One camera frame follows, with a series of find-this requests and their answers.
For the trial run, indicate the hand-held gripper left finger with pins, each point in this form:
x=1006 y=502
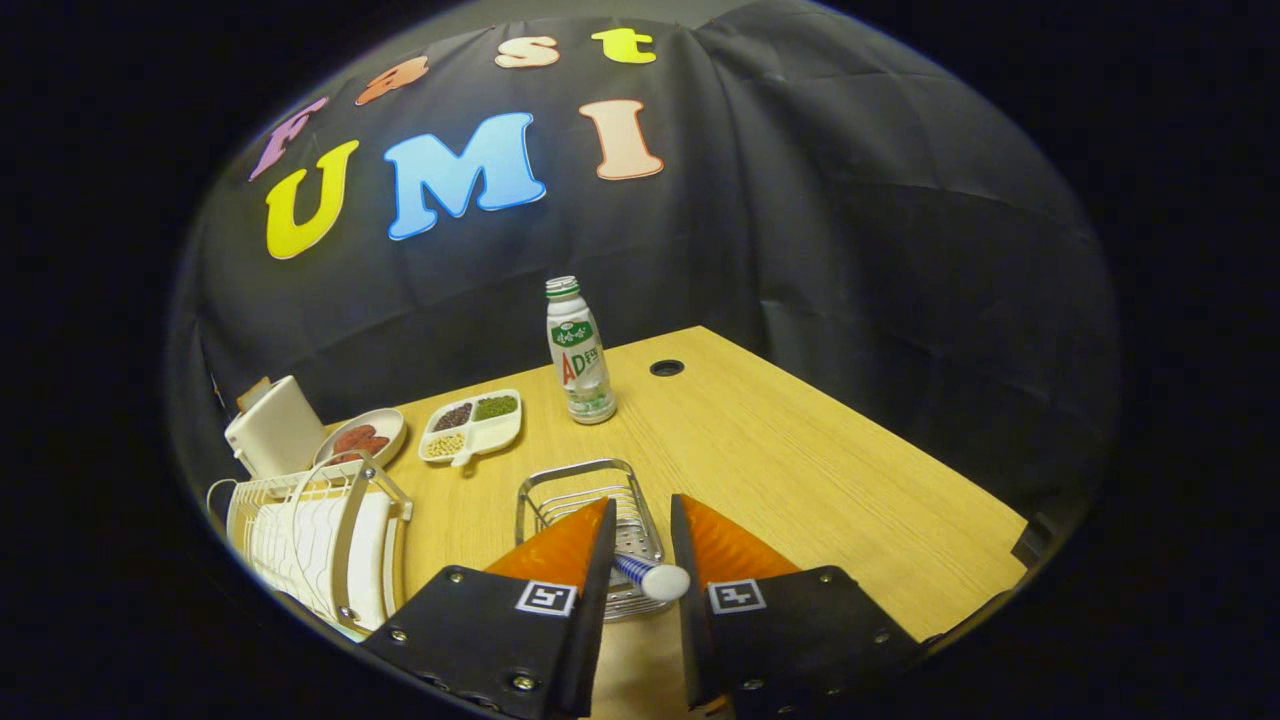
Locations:
x=595 y=600

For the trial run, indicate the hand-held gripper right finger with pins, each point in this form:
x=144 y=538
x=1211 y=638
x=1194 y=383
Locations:
x=690 y=620

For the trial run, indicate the white divided dish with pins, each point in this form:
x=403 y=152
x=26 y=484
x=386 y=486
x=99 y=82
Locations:
x=495 y=432

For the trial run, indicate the beige round plate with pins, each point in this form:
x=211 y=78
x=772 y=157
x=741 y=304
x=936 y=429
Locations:
x=393 y=422

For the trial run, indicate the yellow bean pile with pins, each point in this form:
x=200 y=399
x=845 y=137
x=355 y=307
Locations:
x=445 y=445

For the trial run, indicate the green bean pile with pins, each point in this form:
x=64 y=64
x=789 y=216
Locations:
x=495 y=407

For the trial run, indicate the white drink bottle green cap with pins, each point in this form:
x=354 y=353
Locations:
x=582 y=370

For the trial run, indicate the dark bean pile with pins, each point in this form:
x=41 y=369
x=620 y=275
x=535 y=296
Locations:
x=453 y=416

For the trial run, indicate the red meat piece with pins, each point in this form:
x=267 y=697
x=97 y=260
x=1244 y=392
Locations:
x=368 y=449
x=355 y=437

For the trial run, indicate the white toaster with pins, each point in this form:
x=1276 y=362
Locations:
x=280 y=430

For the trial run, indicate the brown toast slice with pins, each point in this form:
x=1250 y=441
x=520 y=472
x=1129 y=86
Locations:
x=252 y=392

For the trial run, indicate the black backdrop cloth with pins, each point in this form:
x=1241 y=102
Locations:
x=850 y=250

